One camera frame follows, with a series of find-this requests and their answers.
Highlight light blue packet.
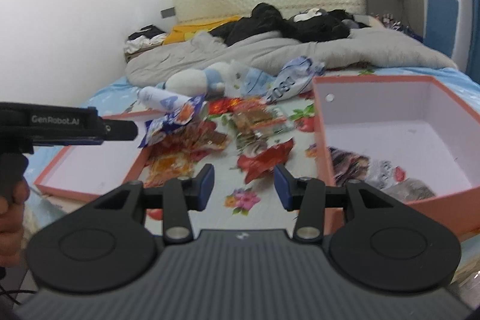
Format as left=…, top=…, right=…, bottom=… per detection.
left=240, top=66, right=278, bottom=96

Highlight pink cardboard box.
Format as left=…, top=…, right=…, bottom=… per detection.
left=312, top=76, right=480, bottom=236

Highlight white blue plush toy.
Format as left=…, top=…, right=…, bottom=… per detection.
left=165, top=61, right=250, bottom=96

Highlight person's left hand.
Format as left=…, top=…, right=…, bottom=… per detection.
left=0, top=178, right=31, bottom=268

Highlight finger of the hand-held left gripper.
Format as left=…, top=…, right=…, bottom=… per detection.
left=99, top=119, right=139, bottom=141

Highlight pink box lid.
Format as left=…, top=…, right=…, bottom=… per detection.
left=34, top=110, right=166, bottom=204

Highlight white blue crumpled bag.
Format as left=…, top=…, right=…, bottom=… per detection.
left=264, top=55, right=326, bottom=104

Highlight black clothes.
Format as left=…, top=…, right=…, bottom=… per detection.
left=210, top=3, right=372, bottom=44

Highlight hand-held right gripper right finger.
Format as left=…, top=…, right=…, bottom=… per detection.
left=274, top=164, right=398, bottom=242

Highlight grey brown snack packet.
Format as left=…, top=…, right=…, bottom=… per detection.
left=382, top=179, right=437, bottom=202

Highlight blue white snack packet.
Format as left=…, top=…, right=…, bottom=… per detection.
left=139, top=95, right=207, bottom=148

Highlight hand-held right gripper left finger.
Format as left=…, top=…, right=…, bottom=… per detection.
left=93, top=163, right=215, bottom=245

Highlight floral bed sheet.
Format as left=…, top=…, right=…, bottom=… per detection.
left=22, top=65, right=480, bottom=268

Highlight brown orange snack packet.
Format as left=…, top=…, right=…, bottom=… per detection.
left=165, top=121, right=229, bottom=160

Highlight small clear snack packet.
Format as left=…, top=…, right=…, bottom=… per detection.
left=235, top=133, right=269, bottom=156

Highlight dark striped snack packet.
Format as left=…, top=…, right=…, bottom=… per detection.
left=330, top=147, right=370, bottom=186

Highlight yellow cloth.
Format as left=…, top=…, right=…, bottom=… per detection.
left=163, top=16, right=241, bottom=45

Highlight clear green snack packet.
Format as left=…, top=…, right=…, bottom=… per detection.
left=232, top=108, right=293, bottom=137

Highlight red gold snack packet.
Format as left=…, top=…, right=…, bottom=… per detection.
left=208, top=97, right=244, bottom=114

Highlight blue chair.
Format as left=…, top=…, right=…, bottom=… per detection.
left=425, top=0, right=460, bottom=59

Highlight white red snack packet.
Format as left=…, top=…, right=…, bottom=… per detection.
left=365, top=159, right=407, bottom=189

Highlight grey blanket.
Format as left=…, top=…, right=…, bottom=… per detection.
left=125, top=25, right=458, bottom=88

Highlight white spray bottle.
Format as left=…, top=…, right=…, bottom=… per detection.
left=139, top=85, right=196, bottom=114

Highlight black cable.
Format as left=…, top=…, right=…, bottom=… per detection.
left=0, top=268, right=38, bottom=309

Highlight pile of folded clothes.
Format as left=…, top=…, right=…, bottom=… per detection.
left=125, top=25, right=167, bottom=54

